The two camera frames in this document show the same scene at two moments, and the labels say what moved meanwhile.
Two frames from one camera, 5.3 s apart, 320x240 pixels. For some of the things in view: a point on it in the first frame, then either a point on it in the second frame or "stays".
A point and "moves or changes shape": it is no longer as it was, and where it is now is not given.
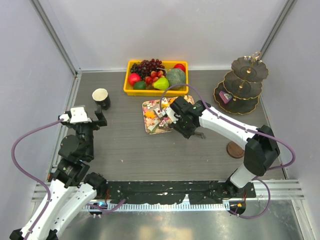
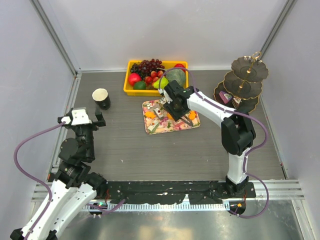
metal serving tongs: x=196 y=133 moves or changes shape
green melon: x=176 y=76 stays
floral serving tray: x=155 y=119 stays
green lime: x=139 y=85 stays
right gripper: x=187 y=133 -> x=174 y=115
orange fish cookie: x=150 y=114 stays
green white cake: x=152 y=127 stays
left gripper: x=101 y=121 stays
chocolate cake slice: x=164 y=125 -> x=237 y=101
